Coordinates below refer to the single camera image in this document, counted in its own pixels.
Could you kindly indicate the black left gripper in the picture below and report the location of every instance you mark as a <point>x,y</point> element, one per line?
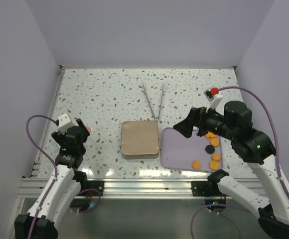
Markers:
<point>60,138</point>

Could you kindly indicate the orange round cookie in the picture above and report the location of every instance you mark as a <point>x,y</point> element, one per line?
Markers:
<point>215,142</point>
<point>196,165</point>

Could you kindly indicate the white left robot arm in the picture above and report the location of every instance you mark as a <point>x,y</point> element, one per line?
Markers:
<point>65,182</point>

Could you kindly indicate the black round cookie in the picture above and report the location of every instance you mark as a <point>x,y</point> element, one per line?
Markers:
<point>209,149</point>

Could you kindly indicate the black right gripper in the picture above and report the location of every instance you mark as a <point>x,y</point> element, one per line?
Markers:
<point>186,127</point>

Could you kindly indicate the rose gold tin lid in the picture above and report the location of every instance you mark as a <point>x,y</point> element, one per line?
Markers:
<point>139,139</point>

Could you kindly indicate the orange round cookie bottom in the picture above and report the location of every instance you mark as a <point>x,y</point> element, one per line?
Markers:
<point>196,165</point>

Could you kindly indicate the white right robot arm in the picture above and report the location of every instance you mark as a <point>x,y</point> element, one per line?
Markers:
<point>256,150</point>

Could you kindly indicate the orange cookie top right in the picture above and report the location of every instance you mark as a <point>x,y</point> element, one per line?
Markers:
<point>210,135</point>

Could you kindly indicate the orange round cookie upper right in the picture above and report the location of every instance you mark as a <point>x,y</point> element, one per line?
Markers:
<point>215,142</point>

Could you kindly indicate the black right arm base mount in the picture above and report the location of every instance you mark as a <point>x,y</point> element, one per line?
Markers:
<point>205,189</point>

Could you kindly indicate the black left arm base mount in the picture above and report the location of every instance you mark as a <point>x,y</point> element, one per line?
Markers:
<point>97,185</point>

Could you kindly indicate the orange waffle cookie bottom right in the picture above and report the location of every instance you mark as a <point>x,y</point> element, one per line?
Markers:
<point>214,165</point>

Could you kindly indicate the lilac plastic tray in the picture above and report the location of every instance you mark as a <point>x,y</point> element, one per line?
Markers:
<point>178,152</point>

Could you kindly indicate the aluminium mounting rail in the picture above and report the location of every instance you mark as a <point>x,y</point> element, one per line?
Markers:
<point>138,188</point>

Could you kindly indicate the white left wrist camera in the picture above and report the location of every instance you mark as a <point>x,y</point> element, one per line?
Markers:
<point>64,123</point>

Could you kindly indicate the orange flower cookie right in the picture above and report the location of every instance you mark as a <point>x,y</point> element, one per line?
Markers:
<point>216,156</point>

